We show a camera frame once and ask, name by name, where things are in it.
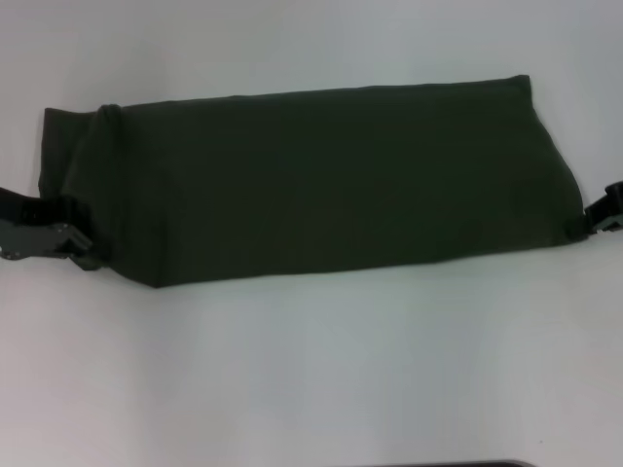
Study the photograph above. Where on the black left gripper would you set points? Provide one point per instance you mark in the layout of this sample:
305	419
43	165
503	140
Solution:
29	228

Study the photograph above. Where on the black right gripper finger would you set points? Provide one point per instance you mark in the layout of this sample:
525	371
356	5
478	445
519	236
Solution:
601	209

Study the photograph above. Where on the dark green t-shirt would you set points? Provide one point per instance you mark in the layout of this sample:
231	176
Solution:
316	180

